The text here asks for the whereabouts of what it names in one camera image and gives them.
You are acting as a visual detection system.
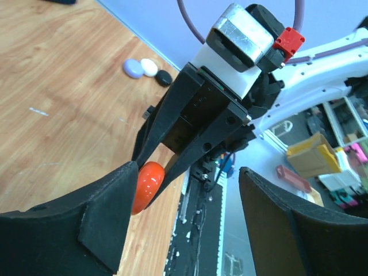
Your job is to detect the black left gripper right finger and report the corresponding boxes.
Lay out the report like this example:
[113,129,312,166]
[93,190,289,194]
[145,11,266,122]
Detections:
[239,167,367,275]

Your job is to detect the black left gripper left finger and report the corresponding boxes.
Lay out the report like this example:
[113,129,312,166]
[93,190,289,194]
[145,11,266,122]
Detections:
[1,162,138,275]

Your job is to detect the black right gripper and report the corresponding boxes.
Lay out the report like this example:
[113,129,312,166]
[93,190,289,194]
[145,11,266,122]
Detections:
[132,64,285,195]

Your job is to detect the orange earbud charging case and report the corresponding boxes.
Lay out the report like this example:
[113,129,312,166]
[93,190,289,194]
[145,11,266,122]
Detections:
[131,162,165,215]

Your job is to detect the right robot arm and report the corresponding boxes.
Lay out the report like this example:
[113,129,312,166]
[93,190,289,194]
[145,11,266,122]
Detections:
[132,25,367,189]

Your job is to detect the black charging case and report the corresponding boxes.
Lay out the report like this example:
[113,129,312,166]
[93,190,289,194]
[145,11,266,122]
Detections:
[155,70,173,87]

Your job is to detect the white charging case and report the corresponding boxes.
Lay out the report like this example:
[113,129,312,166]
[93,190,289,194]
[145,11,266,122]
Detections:
[140,58,158,77]

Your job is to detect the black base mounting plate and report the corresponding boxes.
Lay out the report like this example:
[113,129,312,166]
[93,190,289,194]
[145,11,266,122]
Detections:
[163,161,227,276]

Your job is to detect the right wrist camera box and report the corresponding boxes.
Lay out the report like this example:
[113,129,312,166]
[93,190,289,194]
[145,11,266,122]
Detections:
[190,3,274,99]

